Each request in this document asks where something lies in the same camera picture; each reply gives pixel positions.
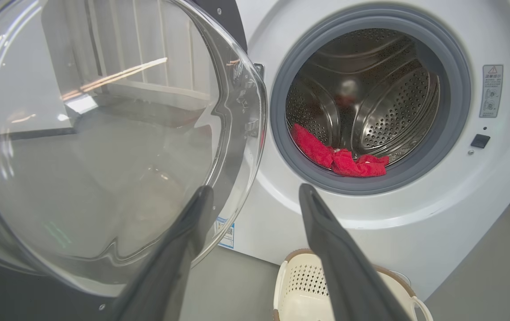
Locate round white filter cover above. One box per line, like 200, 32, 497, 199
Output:
389, 270, 411, 287

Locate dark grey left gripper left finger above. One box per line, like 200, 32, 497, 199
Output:
108, 185, 214, 321

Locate grey warning sticker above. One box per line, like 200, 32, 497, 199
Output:
479, 65, 504, 118

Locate blue energy label sticker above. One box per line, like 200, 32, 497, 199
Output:
217, 217, 235, 249

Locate stainless steel washing machine drum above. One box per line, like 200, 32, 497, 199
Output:
285, 28, 441, 172

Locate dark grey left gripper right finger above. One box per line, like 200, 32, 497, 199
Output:
299, 183, 411, 321

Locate cream basket with brown rim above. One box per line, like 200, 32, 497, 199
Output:
273, 249, 434, 321

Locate glass washing machine door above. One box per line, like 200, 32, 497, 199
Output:
0, 0, 268, 321

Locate white front-load washing machine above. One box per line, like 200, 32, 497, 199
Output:
217, 0, 510, 301

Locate red and white garment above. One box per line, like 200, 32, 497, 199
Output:
290, 123, 390, 178

